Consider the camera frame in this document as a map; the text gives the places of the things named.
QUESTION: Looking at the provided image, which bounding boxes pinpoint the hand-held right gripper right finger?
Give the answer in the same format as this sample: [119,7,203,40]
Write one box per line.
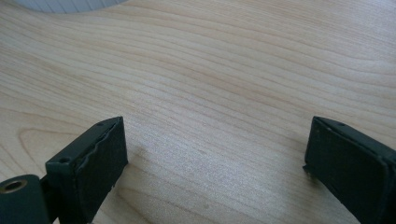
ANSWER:
[302,115,396,224]

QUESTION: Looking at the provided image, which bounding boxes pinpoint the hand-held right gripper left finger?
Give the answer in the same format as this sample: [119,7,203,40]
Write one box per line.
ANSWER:
[45,116,130,224]

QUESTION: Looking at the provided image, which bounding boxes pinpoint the white key holder stand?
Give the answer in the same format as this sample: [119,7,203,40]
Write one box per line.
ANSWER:
[11,0,129,14]

